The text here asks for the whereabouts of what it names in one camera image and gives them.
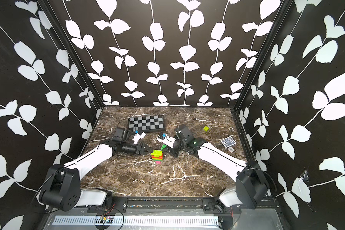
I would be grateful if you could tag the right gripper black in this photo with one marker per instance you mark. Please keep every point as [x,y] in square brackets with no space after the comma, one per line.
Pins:
[171,151]

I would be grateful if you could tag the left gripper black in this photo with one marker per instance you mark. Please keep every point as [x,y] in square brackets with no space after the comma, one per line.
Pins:
[138,151]

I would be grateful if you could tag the red lego brick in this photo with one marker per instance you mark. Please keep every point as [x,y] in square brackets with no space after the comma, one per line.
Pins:
[153,157]

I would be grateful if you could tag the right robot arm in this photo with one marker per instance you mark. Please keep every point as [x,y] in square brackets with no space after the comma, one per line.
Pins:
[251,184]

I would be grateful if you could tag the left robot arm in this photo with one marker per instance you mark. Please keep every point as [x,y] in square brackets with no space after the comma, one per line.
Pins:
[61,188]

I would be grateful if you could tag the black white chessboard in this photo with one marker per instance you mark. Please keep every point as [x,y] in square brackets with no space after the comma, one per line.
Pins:
[150,123]

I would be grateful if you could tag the blue playing card box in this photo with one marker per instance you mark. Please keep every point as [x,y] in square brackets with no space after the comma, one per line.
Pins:
[228,142]

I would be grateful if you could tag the white perforated strip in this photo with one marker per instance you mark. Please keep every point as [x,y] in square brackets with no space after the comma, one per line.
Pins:
[150,221]

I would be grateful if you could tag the small circuit board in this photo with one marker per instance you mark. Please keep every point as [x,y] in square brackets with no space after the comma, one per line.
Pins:
[104,221]

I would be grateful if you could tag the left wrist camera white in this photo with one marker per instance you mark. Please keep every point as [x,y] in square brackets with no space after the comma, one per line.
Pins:
[138,136]

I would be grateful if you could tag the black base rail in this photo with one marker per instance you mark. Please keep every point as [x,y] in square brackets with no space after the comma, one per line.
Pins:
[122,204]

